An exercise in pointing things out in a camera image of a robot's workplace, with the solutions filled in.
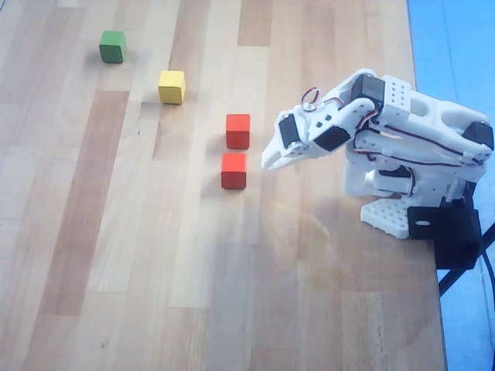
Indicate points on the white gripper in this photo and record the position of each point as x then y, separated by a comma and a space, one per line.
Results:
279, 154

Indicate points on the red wooden cube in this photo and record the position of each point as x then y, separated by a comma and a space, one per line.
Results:
233, 172
237, 132

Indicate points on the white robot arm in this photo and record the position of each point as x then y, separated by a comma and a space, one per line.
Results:
425, 112

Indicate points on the yellow wooden cube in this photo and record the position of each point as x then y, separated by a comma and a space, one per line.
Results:
171, 88

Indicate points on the green wooden cube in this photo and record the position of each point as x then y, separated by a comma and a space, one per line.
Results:
112, 48

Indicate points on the black table clamp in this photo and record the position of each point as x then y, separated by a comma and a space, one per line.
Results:
452, 235

